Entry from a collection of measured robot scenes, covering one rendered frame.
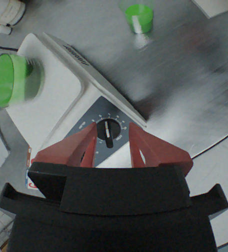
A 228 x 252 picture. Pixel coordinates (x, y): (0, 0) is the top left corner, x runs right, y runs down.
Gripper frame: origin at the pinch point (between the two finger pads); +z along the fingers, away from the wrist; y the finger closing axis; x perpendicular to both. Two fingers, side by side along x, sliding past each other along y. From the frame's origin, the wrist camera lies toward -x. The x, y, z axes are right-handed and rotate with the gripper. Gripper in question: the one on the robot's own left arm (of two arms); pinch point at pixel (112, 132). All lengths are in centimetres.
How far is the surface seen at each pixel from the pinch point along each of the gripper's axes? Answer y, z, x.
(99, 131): 1.6, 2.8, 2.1
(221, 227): -31.7, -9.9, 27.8
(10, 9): 24.4, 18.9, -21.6
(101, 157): 1.7, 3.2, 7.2
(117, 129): -0.5, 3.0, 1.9
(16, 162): 30.3, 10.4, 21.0
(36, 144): 9.9, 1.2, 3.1
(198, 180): -16.0, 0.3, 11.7
